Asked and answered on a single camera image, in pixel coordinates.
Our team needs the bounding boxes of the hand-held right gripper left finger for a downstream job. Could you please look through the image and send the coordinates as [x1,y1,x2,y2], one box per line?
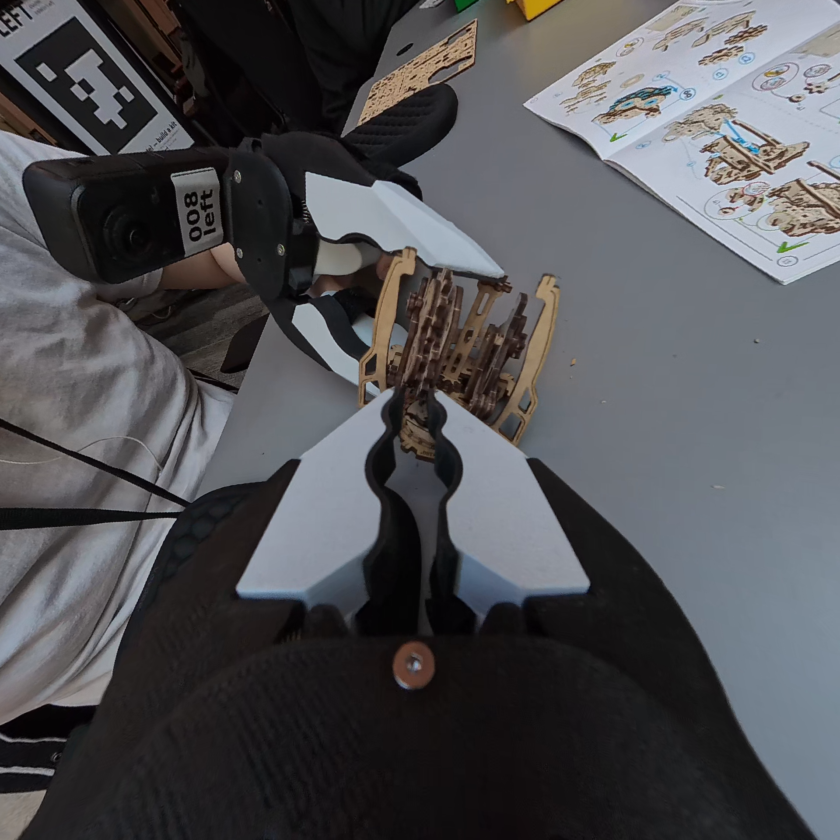
[235,387,404,636]

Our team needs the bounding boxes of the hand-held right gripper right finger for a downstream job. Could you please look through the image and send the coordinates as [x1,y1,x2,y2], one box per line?
[430,391,592,627]

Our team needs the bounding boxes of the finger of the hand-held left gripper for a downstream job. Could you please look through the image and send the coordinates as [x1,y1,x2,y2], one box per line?
[304,172,508,282]
[289,295,385,399]

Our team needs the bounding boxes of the wooden gear model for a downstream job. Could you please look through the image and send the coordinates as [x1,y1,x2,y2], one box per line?
[356,246,560,463]

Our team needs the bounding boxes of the person's left forearm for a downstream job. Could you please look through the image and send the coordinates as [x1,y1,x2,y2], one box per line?
[157,244,247,291]

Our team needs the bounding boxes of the laser-cut wooden parts sheet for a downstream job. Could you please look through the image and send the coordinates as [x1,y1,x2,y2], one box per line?
[357,18,479,127]

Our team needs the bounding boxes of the person's left hand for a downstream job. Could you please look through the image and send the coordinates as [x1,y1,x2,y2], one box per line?
[308,251,396,298]

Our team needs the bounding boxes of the black and white marker sign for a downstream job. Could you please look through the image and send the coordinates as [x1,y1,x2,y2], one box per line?
[0,0,198,155]

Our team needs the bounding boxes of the operator in grey shirt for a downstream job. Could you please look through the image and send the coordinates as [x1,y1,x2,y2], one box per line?
[0,131,237,723]

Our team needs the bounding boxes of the illustrated instruction booklet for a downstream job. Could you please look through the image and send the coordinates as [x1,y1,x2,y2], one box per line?
[523,0,840,285]

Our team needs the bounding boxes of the person's dark trousers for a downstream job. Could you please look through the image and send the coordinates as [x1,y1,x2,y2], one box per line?
[0,709,99,840]

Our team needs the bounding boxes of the black shoulder strap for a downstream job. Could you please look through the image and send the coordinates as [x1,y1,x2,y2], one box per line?
[0,416,191,532]

